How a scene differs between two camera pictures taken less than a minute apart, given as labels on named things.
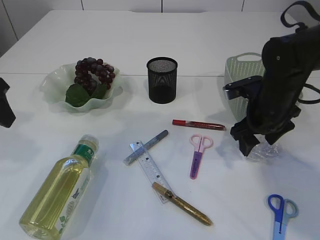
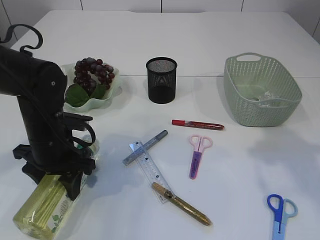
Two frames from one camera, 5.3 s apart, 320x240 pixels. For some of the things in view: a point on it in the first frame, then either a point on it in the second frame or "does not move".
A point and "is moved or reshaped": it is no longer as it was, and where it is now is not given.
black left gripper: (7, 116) -> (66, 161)
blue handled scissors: (284, 209) does not move
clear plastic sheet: (264, 151) is moved or reshaped
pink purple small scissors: (199, 143) does not move
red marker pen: (199, 124) does not move
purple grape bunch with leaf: (92, 79) does not move
